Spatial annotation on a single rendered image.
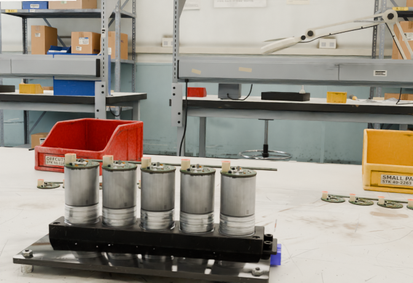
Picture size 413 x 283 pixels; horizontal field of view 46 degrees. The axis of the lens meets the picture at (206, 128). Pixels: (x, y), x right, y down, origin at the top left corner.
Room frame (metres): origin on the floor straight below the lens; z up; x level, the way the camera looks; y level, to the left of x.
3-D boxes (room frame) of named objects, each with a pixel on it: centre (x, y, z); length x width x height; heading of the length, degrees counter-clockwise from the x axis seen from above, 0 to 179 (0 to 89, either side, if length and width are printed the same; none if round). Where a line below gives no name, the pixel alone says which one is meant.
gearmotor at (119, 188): (0.34, 0.06, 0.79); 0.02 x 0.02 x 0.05
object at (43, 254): (0.32, 0.04, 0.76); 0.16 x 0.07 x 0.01; 81
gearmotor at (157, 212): (0.34, 0.03, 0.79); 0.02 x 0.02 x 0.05
